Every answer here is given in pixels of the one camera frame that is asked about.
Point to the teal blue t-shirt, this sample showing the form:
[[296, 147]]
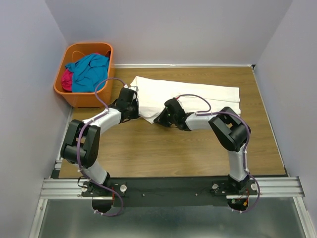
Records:
[[88, 72]]

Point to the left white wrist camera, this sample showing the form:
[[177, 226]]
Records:
[[131, 92]]

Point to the white red printed t-shirt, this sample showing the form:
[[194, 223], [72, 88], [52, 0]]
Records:
[[152, 95]]

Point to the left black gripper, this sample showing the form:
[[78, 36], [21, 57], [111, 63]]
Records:
[[135, 106]]

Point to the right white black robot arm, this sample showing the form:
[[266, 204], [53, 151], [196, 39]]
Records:
[[231, 131]]

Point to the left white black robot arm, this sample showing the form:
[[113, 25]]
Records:
[[82, 139]]

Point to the magenta pink t-shirt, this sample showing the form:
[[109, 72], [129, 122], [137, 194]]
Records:
[[66, 80]]

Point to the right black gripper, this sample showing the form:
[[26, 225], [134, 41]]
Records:
[[163, 118]]

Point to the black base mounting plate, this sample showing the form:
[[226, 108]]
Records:
[[168, 192]]

